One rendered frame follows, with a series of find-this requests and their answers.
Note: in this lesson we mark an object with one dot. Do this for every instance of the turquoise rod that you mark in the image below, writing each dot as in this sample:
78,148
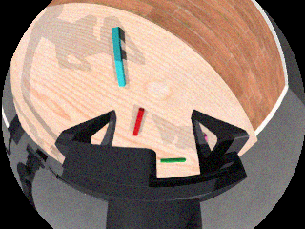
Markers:
118,59

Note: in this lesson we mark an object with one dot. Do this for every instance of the green rod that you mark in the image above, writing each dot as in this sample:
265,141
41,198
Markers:
177,160

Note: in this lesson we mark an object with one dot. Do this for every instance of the red rod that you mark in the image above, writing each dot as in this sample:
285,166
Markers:
138,121

